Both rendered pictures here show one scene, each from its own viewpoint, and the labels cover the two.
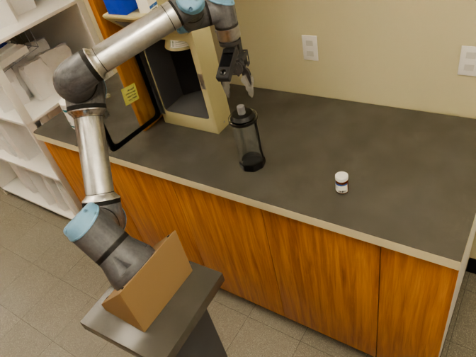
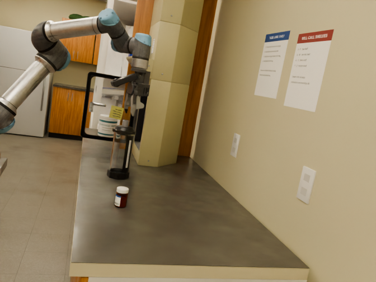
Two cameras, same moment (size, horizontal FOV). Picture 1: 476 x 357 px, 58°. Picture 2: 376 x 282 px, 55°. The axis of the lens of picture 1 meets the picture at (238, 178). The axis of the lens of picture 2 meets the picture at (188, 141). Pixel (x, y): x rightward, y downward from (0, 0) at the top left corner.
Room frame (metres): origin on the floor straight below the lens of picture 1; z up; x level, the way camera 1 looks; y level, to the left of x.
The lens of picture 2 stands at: (0.07, -1.19, 1.43)
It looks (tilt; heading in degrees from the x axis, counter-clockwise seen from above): 9 degrees down; 32
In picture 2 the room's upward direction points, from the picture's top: 10 degrees clockwise
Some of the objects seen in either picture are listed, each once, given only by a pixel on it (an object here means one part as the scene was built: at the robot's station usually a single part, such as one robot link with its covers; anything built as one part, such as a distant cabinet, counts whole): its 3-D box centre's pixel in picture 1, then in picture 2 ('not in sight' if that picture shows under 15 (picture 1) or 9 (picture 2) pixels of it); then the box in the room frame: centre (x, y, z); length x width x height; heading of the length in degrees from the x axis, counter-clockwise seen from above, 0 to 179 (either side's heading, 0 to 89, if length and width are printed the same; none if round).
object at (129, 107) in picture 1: (121, 95); (109, 108); (1.67, 0.39, 1.19); 0.30 x 0.01 x 0.40; 133
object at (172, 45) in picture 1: (183, 35); not in sight; (1.75, 0.07, 1.34); 0.18 x 0.18 x 0.05
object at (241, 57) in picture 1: (234, 55); (138, 82); (1.34, -0.09, 1.39); 0.09 x 0.08 x 0.12; 153
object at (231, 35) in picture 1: (227, 32); (139, 64); (1.34, -0.08, 1.47); 0.08 x 0.08 x 0.05
